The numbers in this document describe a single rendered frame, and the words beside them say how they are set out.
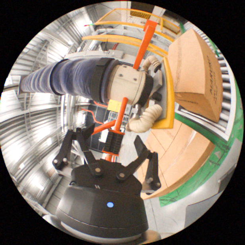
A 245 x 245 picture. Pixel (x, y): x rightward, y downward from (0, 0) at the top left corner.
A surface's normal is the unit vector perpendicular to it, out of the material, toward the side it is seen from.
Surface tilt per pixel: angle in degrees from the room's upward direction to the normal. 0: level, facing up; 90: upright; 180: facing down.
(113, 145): 90
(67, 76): 109
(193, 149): 0
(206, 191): 0
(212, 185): 0
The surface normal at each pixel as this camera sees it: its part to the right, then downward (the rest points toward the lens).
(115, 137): 0.10, -0.08
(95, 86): -0.14, 0.67
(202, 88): -0.96, -0.28
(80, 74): -0.11, 0.50
